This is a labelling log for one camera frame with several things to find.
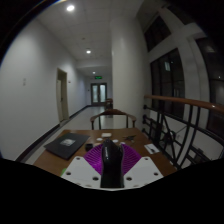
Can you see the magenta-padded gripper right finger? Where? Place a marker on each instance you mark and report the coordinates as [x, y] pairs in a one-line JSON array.
[[143, 170]]

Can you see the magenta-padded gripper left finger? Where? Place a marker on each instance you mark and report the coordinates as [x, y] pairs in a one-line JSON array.
[[81, 170]]

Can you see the black computer mouse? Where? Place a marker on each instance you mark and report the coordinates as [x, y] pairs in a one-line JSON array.
[[112, 163]]

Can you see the white paper card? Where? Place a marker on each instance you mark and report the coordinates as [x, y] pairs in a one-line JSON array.
[[151, 148]]

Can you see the small black cup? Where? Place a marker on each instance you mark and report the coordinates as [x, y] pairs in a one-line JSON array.
[[89, 146]]

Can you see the black closed laptop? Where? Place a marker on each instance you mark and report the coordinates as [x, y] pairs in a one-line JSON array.
[[66, 144]]

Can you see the white round lid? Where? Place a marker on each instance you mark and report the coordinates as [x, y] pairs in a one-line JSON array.
[[99, 139]]

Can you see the dark key bunch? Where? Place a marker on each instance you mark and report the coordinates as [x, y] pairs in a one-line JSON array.
[[130, 137]]

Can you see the small white box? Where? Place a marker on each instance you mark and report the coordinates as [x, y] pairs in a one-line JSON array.
[[106, 135]]

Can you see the black railing with wooden handrail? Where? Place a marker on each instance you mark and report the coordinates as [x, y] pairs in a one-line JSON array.
[[186, 126]]

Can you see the wooden armchair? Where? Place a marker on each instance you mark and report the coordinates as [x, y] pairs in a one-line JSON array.
[[113, 113]]

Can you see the dark wooden chair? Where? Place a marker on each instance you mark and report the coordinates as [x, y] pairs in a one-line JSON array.
[[108, 103]]

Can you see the beige side door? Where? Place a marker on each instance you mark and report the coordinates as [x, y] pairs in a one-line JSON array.
[[62, 96]]

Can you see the glass double door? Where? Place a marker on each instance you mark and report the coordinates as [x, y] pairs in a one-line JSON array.
[[99, 93]]

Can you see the dark framed window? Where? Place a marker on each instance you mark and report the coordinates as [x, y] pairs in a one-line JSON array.
[[168, 83]]

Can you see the green exit sign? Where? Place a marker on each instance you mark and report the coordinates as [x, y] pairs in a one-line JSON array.
[[98, 77]]

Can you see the round ceiling light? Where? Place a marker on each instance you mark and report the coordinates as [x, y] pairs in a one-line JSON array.
[[70, 7], [88, 51]]

